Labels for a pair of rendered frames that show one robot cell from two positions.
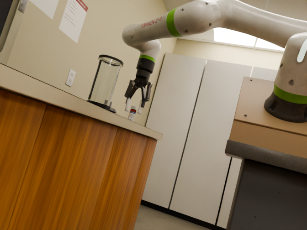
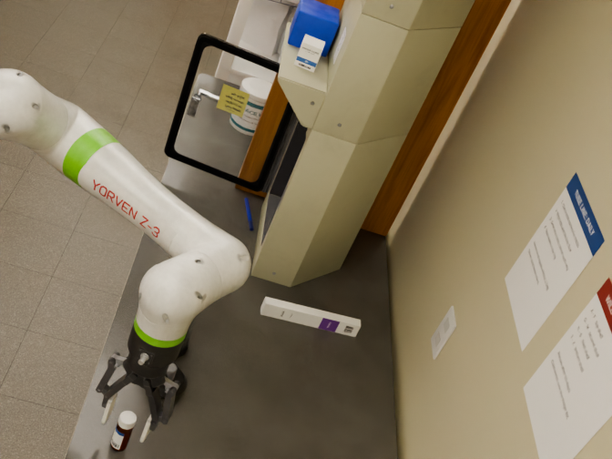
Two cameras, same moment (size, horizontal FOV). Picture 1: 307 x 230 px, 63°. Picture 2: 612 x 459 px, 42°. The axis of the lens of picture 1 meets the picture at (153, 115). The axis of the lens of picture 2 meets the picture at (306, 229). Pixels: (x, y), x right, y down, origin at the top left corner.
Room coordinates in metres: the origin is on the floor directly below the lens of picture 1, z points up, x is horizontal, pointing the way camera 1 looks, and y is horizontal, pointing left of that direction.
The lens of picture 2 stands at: (2.28, -0.23, 2.30)
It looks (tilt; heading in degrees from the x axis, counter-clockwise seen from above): 35 degrees down; 151
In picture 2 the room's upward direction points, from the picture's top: 24 degrees clockwise
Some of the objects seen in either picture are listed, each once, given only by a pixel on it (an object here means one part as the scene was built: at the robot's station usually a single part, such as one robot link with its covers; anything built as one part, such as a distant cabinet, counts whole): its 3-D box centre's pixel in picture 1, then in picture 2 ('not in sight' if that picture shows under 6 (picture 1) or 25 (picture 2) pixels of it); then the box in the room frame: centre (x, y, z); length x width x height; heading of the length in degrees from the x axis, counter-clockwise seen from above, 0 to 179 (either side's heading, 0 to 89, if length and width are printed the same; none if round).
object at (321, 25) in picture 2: not in sight; (313, 25); (0.55, 0.50, 1.56); 0.10 x 0.10 x 0.09; 73
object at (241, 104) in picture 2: not in sight; (231, 117); (0.42, 0.43, 1.19); 0.30 x 0.01 x 0.40; 66
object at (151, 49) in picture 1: (149, 49); (173, 297); (1.32, 0.12, 1.36); 0.13 x 0.11 x 0.14; 130
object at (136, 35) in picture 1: (148, 31); (169, 223); (1.14, 0.13, 1.37); 0.36 x 0.11 x 0.11; 40
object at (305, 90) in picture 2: not in sight; (299, 73); (0.62, 0.48, 1.46); 0.32 x 0.11 x 0.10; 163
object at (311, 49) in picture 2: not in sight; (309, 53); (0.67, 0.47, 1.54); 0.05 x 0.05 x 0.06; 67
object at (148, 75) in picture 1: (141, 79); (147, 366); (1.32, 0.11, 1.18); 0.08 x 0.07 x 0.09; 60
